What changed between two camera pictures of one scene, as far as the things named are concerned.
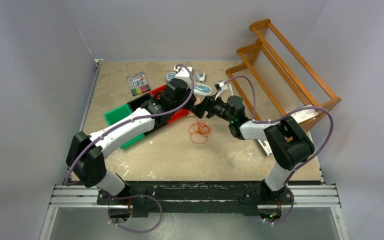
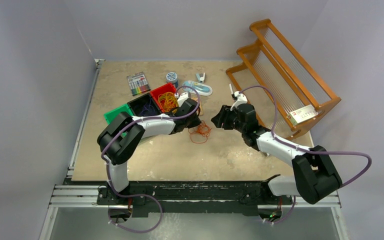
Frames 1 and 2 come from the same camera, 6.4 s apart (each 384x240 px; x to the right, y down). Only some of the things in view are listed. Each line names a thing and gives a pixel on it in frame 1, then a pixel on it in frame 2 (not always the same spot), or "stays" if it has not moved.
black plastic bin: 136,103 stays
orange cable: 199,132 stays
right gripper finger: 198,109 to 224,118
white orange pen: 231,89 stays
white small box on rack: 301,115 stays
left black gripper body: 178,104 to 192,122
